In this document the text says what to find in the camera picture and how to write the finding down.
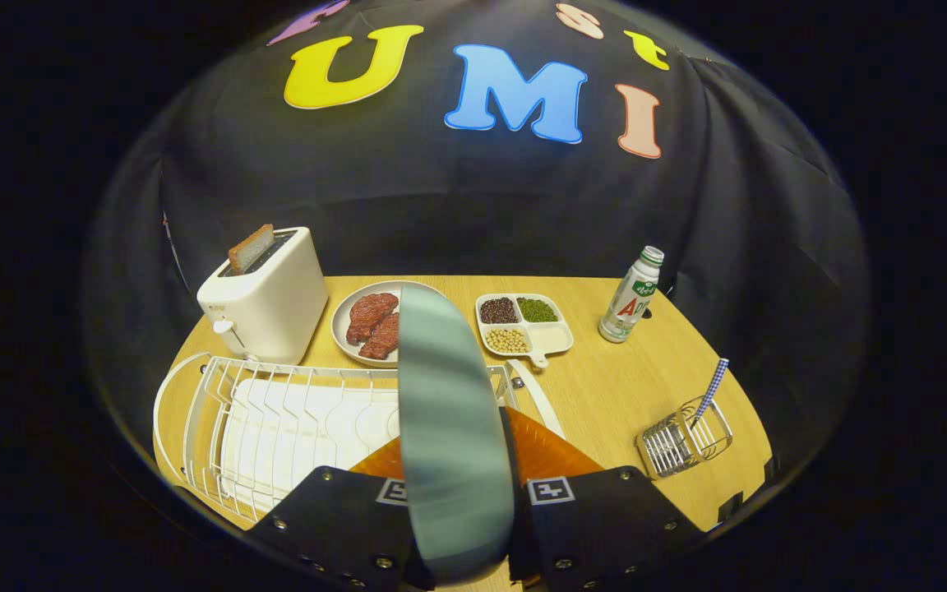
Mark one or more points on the pile of dark red beans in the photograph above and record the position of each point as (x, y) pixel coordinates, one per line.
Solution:
(498, 311)

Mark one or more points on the pale green plate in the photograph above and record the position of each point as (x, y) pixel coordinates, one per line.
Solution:
(449, 411)

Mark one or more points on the white drink bottle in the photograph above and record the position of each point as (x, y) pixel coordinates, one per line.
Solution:
(628, 300)

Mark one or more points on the pile of yellow soybeans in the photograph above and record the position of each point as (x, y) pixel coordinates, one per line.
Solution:
(507, 340)

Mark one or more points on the red meat piece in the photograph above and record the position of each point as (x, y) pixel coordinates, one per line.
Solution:
(383, 339)
(371, 314)

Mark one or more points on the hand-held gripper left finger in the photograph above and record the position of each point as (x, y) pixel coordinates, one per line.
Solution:
(334, 518)

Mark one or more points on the beige round plate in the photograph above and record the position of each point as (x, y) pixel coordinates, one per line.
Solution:
(342, 329)

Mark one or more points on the brown toast slice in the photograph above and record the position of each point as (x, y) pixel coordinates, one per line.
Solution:
(250, 248)

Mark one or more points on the black backdrop cloth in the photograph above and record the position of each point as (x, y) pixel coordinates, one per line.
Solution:
(441, 197)

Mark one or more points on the pile of green beans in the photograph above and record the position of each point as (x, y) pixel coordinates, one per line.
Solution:
(538, 310)

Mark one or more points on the white drip tray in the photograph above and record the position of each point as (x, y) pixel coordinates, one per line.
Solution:
(309, 427)

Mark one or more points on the white divided tray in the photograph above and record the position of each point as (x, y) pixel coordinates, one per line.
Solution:
(552, 335)

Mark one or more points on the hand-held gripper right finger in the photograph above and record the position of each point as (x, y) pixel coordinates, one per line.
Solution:
(605, 526)

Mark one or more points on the white toaster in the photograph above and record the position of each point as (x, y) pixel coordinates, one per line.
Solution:
(272, 308)

